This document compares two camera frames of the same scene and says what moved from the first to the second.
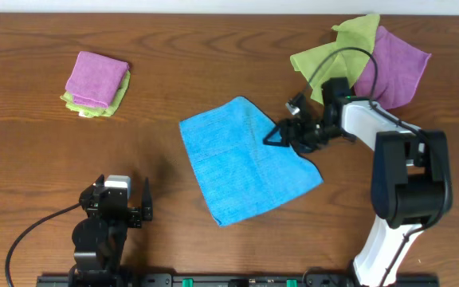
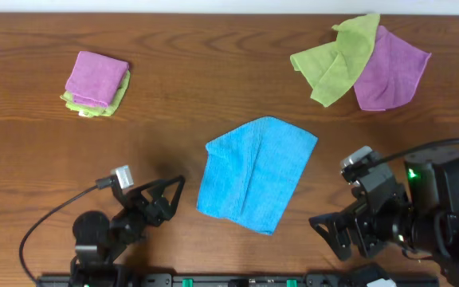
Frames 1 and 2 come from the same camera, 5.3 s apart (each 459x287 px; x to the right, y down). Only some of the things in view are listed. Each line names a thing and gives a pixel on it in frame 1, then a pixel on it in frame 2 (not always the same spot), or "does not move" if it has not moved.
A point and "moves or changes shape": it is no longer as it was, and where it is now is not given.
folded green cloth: (96, 111) does not move
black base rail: (236, 280) does not move
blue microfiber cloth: (239, 174) moves or changes shape
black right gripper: (296, 132) -> (353, 226)
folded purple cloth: (95, 80) does not move
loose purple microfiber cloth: (400, 66) does not move
